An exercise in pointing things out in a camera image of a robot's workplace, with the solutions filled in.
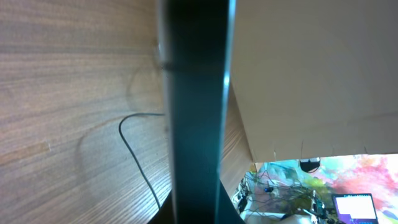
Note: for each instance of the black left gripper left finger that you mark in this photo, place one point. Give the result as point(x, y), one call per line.
point(165, 214)

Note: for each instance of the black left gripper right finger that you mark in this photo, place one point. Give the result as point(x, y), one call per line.
point(227, 214)

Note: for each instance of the blue smartphone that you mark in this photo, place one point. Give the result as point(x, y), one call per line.
point(195, 40)

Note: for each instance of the laptop with bright screen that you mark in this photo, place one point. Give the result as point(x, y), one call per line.
point(355, 208)

